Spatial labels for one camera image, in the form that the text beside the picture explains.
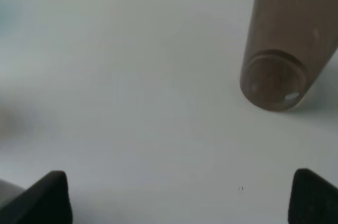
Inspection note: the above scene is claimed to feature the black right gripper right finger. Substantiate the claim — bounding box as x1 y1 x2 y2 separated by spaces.
288 169 337 224

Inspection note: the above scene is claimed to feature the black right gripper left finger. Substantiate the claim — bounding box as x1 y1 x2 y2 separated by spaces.
1 171 73 224

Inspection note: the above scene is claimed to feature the smoky brown water bottle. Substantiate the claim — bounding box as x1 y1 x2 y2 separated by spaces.
240 0 337 111

